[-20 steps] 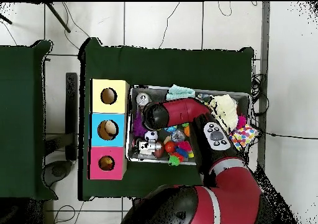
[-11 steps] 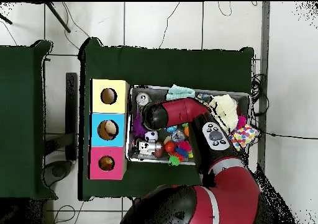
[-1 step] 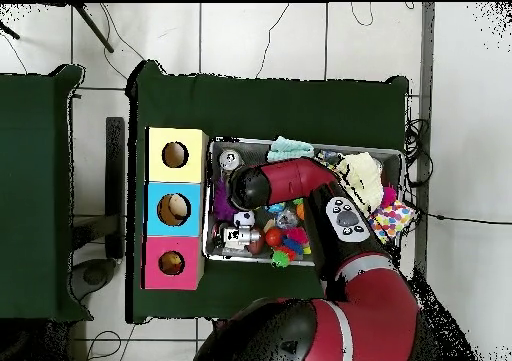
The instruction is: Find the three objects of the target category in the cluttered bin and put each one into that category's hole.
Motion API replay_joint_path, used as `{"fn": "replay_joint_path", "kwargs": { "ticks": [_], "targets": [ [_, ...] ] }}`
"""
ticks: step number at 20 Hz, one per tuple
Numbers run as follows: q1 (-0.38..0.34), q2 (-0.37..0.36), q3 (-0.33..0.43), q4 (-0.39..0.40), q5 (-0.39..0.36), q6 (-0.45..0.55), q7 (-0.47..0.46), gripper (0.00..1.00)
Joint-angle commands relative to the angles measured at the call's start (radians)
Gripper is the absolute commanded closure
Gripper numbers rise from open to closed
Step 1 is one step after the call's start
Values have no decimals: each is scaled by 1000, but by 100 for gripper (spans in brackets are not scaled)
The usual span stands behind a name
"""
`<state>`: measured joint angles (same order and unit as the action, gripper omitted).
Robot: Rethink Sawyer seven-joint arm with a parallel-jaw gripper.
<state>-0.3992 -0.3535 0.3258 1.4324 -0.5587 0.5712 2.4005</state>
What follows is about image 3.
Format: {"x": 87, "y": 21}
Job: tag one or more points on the mint green waffle cloth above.
{"x": 290, "y": 150}

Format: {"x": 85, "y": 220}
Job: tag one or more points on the multicolour spiky caterpillar toy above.
{"x": 288, "y": 245}

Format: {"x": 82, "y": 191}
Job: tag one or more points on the cream waffle cloth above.
{"x": 362, "y": 181}

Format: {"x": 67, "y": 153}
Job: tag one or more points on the yellow plush toy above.
{"x": 172, "y": 262}

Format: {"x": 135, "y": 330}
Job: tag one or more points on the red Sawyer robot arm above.
{"x": 296, "y": 177}

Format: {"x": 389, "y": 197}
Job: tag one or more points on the shallow clear mesh bin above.
{"x": 256, "y": 149}

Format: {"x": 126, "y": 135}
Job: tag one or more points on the wooden box with three holes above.
{"x": 176, "y": 177}

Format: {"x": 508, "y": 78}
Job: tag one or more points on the blue globe ball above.
{"x": 276, "y": 208}

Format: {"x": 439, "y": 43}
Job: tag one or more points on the small toy soccer ball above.
{"x": 244, "y": 218}

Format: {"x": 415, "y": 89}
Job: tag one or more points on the purple spiky ball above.
{"x": 222, "y": 201}

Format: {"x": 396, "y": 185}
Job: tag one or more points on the silver drink can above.
{"x": 230, "y": 160}

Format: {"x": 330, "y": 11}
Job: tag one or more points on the silver plastic toy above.
{"x": 240, "y": 236}

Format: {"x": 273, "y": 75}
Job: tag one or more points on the small red-orange ball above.
{"x": 273, "y": 237}

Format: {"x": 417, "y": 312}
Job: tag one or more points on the colourful polka dot cloth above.
{"x": 390, "y": 221}

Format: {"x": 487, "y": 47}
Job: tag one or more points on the green cloth side table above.
{"x": 28, "y": 197}

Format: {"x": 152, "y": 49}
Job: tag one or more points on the black tripod leg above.
{"x": 10, "y": 31}
{"x": 94, "y": 28}

